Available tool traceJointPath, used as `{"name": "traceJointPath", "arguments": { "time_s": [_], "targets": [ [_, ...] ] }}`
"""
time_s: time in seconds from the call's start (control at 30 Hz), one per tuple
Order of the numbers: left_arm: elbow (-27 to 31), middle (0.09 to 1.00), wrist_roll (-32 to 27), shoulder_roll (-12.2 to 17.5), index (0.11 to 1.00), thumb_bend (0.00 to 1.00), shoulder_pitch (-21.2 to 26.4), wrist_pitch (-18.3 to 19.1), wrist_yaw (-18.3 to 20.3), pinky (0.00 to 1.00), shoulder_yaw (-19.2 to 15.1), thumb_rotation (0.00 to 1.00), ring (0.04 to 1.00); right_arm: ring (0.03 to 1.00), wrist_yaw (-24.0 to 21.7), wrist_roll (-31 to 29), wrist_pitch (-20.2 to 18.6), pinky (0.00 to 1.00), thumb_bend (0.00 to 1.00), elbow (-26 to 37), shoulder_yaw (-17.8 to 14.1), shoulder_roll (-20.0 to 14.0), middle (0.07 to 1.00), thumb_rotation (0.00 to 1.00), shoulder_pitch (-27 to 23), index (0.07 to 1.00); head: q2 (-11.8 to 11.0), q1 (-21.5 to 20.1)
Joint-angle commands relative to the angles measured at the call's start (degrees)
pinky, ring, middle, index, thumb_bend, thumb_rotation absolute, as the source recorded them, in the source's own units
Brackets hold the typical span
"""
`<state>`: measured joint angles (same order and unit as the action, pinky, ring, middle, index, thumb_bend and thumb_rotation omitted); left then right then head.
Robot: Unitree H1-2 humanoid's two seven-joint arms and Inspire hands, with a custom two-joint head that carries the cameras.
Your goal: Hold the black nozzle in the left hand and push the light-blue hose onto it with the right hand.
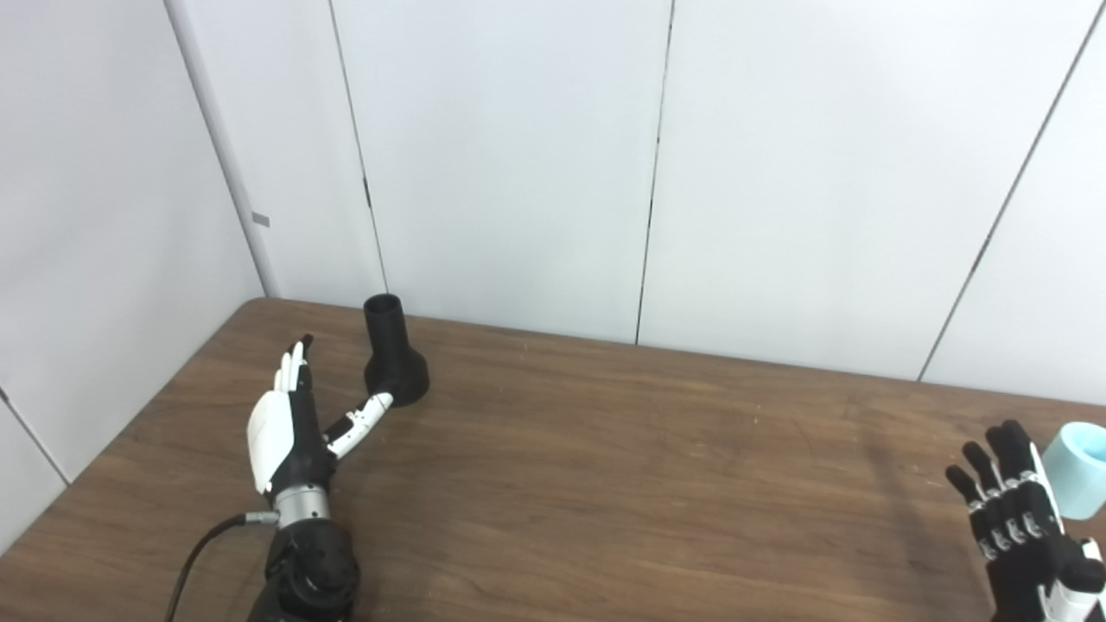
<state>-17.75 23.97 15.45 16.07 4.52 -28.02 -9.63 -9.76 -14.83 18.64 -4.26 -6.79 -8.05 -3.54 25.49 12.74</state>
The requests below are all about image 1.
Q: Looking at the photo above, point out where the light-blue hose piece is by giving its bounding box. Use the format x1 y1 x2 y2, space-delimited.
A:
1041 422 1106 521

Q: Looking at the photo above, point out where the black flared nozzle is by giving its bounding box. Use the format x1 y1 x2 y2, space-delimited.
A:
363 294 430 405

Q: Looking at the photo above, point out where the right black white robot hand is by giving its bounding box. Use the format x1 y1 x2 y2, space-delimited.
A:
944 420 1106 622

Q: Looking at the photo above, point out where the white wall corner post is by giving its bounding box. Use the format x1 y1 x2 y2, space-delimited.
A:
164 0 283 300

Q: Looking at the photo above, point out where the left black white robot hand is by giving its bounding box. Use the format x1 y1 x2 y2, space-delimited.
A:
246 334 395 498

